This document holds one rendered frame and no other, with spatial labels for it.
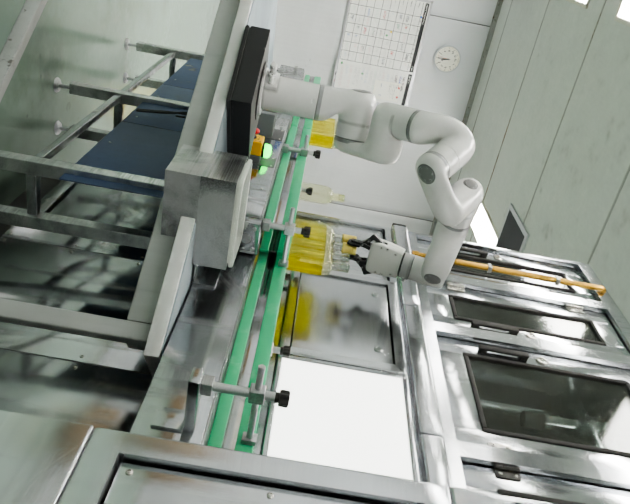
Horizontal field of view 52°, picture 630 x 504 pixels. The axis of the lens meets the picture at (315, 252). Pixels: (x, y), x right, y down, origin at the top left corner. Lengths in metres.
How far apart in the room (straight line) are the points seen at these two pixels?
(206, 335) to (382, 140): 0.68
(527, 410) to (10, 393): 1.26
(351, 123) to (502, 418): 0.86
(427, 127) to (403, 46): 5.98
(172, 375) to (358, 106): 0.86
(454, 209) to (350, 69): 6.09
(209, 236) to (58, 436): 0.68
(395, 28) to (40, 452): 6.94
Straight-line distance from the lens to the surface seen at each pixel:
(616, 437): 1.89
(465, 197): 1.62
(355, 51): 7.57
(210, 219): 1.45
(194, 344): 1.35
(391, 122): 1.67
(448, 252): 1.75
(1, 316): 1.48
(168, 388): 1.25
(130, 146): 2.09
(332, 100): 1.74
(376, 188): 8.06
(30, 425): 0.95
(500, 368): 1.94
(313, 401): 1.54
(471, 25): 7.66
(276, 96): 1.74
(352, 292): 1.98
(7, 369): 1.63
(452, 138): 1.63
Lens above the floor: 0.97
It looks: 2 degrees up
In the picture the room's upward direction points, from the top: 100 degrees clockwise
